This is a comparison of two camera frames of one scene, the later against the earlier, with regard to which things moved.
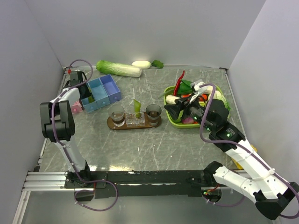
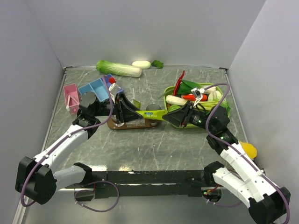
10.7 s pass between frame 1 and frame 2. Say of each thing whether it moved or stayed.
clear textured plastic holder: stayed
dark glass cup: stayed
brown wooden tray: stayed
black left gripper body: moved
